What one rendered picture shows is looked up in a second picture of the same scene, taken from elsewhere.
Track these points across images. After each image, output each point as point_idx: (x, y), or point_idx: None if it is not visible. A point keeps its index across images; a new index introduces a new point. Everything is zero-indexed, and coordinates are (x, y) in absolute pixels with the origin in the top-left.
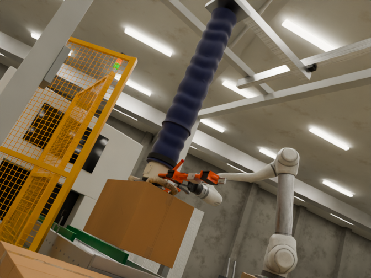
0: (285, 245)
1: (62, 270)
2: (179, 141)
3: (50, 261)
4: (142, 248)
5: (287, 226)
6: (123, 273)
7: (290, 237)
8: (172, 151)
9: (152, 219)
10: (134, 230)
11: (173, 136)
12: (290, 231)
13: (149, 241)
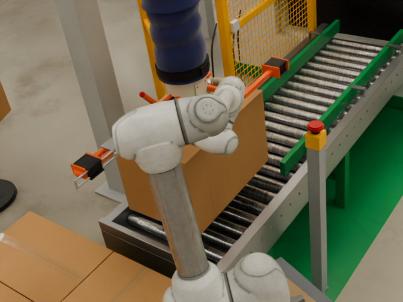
0: (166, 293)
1: (16, 256)
2: (159, 39)
3: (36, 237)
4: (151, 211)
5: (174, 263)
6: (129, 240)
7: (177, 283)
8: (161, 59)
9: (141, 181)
10: (131, 192)
11: (152, 32)
12: (181, 272)
13: (153, 204)
